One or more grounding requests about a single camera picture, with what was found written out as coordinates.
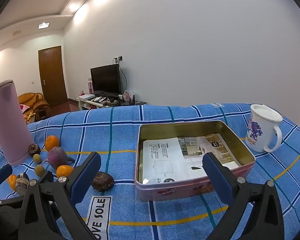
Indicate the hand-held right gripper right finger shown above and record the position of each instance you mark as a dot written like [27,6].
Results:
[217,177]

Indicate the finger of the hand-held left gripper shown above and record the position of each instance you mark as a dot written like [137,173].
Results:
[47,177]
[2,175]

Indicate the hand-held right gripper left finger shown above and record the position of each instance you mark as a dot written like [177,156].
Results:
[86,177]

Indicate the tan longan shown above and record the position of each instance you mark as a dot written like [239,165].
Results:
[39,169]
[37,158]

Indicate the orange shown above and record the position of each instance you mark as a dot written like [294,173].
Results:
[52,142]
[64,171]
[12,181]

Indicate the dark brown wrinkled fruit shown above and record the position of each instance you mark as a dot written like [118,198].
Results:
[103,181]

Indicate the grey purple wrinkled fruit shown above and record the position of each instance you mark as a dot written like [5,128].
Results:
[22,183]

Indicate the purple fig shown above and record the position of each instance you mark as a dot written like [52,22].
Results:
[57,157]

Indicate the dark mangosteen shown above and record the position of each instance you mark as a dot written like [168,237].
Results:
[34,149]

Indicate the pink metal tin box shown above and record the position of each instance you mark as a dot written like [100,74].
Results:
[170,191]

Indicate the printed brochure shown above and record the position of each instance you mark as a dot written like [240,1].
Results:
[215,142]

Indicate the blue checked blanket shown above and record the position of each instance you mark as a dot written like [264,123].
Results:
[115,135]

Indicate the lilac tall thermos jug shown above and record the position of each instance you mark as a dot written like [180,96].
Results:
[7,120]

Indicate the white instruction sheet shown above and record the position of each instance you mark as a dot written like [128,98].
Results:
[165,160]

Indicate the white mug with purple print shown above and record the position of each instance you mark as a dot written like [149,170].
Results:
[260,140]

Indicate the pink floral cushion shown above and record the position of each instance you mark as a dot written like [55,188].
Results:
[24,108]

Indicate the white television stand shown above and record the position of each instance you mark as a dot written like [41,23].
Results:
[86,105]

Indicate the tan leather sofa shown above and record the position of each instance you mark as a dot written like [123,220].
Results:
[37,102]

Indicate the white mug lid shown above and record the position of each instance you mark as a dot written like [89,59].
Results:
[266,113]

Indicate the flat white box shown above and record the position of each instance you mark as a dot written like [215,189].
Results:
[86,96]

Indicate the black router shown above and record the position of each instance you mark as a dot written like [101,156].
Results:
[133,100]

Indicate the pink floral bag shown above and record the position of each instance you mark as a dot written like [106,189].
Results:
[128,96]

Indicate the tall pink box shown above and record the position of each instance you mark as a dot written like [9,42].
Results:
[90,86]

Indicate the black flat television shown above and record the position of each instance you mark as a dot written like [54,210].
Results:
[106,80]

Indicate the brown wooden door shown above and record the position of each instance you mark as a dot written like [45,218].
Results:
[52,77]

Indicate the square ceiling light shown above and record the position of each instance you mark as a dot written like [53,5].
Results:
[43,25]

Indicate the white wall socket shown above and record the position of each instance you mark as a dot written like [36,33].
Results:
[118,59]

